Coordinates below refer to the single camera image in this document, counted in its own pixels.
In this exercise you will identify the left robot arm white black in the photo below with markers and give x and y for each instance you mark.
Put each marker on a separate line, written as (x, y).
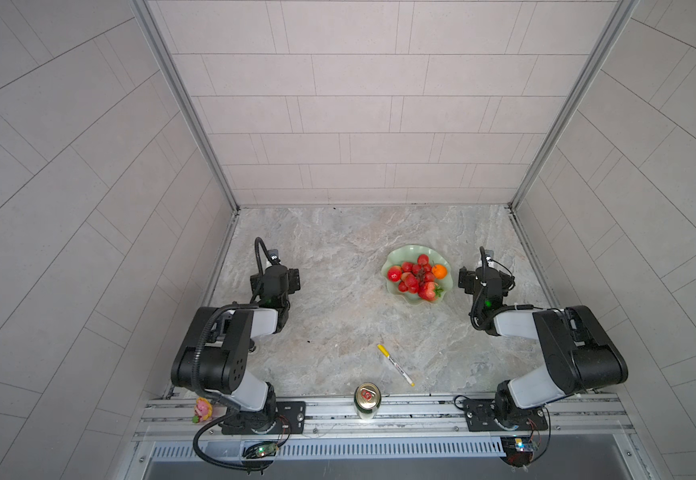
(212, 359)

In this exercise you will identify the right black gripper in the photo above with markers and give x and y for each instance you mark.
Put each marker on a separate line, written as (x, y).
(470, 279)

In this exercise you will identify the red lychee cluster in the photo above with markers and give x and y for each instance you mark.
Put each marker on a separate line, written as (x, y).
(415, 273)

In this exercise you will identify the light green wavy fruit bowl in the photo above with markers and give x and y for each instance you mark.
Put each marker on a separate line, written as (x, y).
(410, 253)

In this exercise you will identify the small orange fake tangerine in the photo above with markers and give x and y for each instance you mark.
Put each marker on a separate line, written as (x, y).
(439, 271)

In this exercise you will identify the metal drink can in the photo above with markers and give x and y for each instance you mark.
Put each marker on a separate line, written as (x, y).
(367, 400)

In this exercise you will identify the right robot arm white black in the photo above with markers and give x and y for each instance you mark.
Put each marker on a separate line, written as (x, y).
(578, 355)

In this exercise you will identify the pink yellow small toy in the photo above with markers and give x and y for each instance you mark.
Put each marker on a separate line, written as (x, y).
(203, 411)

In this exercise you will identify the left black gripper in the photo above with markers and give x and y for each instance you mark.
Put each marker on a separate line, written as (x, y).
(291, 280)

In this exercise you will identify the right green circuit board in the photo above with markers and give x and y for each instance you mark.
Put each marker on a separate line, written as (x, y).
(519, 451)

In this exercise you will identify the yellow capped white marker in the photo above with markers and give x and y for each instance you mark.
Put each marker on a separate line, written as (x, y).
(396, 365)

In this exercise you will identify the red fake strawberry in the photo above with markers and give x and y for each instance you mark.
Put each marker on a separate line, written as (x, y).
(430, 291)

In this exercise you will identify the aluminium mounting rail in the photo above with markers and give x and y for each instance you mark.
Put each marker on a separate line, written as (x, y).
(442, 414)

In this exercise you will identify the green circuit board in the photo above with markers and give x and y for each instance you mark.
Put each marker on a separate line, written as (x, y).
(519, 451)
(262, 450)

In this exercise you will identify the left green circuit board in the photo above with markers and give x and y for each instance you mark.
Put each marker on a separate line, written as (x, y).
(262, 450)

